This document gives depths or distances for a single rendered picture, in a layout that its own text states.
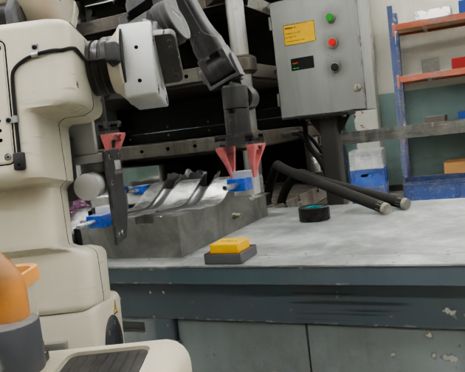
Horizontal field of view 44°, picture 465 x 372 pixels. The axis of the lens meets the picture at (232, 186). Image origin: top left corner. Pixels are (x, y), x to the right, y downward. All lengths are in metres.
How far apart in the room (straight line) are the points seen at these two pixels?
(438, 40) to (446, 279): 6.95
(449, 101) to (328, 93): 5.91
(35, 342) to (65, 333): 0.41
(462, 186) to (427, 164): 2.96
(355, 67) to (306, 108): 0.21
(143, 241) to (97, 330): 0.40
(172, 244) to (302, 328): 0.32
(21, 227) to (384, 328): 0.65
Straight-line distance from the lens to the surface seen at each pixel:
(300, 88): 2.01
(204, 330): 1.26
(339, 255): 1.10
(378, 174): 6.95
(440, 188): 4.94
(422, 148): 7.86
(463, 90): 7.84
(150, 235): 1.27
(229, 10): 1.98
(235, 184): 1.24
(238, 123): 1.27
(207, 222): 1.34
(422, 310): 1.08
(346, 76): 1.96
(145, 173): 2.21
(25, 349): 0.52
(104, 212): 1.34
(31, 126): 0.85
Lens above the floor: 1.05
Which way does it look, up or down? 5 degrees down
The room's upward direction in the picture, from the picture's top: 7 degrees counter-clockwise
